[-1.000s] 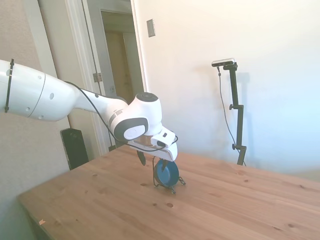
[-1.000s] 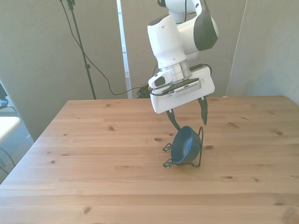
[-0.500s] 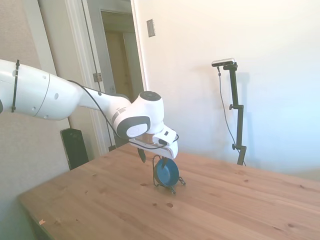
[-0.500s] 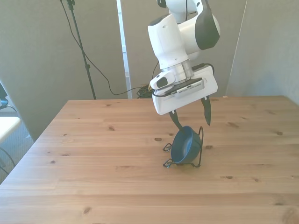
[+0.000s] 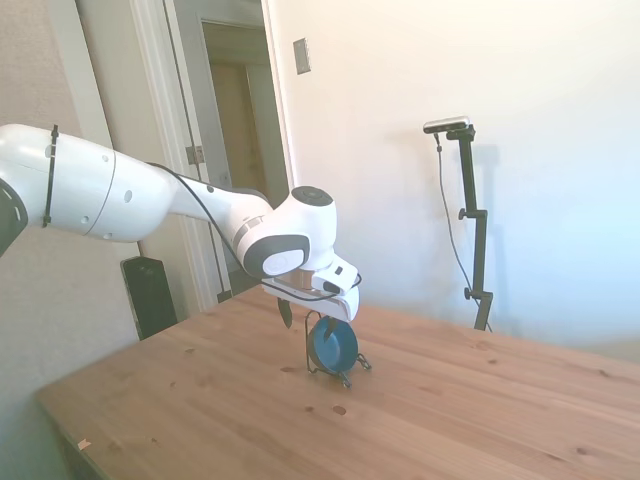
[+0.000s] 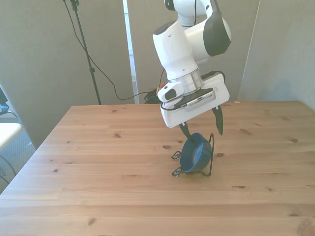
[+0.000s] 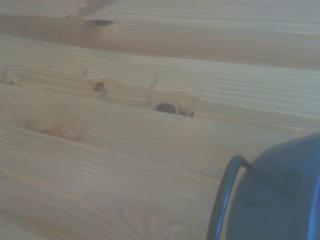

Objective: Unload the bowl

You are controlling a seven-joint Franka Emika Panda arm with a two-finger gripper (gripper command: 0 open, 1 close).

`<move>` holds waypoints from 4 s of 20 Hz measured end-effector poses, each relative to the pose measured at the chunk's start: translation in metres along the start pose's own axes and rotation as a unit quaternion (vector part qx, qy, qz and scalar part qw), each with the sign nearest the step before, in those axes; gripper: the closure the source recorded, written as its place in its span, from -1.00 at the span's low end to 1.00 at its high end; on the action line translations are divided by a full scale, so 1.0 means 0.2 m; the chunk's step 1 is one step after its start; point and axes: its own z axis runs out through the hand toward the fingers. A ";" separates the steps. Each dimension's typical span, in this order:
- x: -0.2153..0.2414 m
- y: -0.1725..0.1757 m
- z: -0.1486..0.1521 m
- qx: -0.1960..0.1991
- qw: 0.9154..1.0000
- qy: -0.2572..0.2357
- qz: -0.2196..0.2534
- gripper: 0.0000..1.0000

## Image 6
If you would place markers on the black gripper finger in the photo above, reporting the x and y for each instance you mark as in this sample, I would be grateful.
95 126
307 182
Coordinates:
187 134
219 120

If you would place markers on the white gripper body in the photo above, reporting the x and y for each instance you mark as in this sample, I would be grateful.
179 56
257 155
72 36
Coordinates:
177 118

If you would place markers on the dark blue bowl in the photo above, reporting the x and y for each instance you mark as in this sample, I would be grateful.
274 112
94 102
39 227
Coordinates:
194 157

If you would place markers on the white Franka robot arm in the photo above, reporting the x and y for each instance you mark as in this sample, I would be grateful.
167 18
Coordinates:
177 49

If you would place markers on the yellow emergency stop button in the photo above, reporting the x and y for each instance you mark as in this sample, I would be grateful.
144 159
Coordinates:
160 86

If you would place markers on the black tripod stand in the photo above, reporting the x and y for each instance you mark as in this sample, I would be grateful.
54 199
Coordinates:
85 46

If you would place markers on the white side table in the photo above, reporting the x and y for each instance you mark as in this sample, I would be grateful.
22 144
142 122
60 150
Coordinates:
7 132

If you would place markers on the black chair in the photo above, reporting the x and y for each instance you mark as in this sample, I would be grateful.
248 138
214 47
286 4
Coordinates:
3 100

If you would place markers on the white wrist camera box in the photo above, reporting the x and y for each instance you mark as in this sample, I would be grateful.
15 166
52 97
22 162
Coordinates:
169 93

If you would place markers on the grey bar camera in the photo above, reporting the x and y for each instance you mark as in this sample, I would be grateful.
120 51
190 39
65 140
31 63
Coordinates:
201 100

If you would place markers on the white vertical post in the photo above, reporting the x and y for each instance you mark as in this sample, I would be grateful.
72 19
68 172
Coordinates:
130 49

